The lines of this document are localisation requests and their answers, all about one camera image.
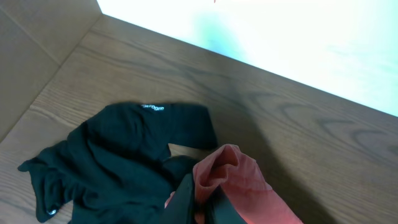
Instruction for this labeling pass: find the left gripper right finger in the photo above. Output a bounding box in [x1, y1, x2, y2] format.
[207, 187, 246, 224]

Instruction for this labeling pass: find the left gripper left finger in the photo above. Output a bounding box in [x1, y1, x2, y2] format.
[160, 173, 196, 224]

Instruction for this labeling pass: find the red printed t-shirt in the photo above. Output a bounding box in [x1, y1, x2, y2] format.
[165, 144, 302, 224]

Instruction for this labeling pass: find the black t-shirt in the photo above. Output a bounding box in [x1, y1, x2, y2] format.
[18, 102, 218, 223]

